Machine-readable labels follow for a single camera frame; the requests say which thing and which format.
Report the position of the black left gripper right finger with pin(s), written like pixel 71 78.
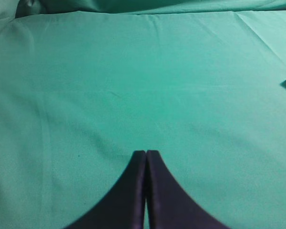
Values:
pixel 169 206

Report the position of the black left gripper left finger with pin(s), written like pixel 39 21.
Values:
pixel 123 206

